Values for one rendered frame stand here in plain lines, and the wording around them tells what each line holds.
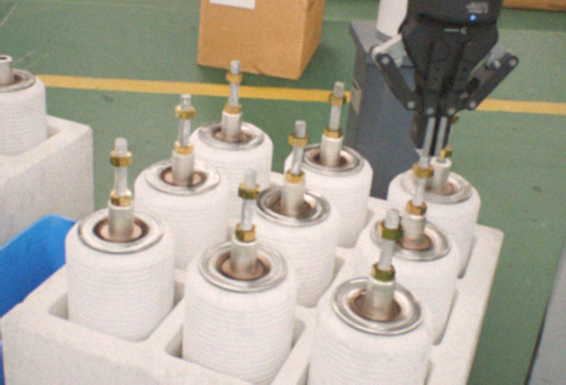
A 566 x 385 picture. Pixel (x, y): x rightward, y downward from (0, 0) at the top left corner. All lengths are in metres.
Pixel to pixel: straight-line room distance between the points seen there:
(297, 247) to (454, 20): 0.25
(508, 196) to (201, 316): 0.87
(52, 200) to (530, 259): 0.70
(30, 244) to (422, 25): 0.56
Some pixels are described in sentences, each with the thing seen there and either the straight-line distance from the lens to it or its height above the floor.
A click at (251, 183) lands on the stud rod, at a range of 0.65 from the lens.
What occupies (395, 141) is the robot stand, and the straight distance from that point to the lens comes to 1.16.
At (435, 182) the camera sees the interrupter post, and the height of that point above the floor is 0.26.
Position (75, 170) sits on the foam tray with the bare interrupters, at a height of 0.13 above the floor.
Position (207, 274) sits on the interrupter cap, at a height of 0.25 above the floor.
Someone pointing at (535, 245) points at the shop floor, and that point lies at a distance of 1.32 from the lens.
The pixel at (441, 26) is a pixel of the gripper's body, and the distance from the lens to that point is 0.67.
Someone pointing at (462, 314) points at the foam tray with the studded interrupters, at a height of 0.18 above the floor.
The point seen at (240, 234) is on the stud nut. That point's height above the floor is 0.29.
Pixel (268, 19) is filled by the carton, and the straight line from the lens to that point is 1.81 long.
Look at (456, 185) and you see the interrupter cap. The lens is 0.87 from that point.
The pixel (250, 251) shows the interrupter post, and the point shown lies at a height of 0.27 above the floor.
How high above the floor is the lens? 0.63
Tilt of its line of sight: 27 degrees down
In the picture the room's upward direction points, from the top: 6 degrees clockwise
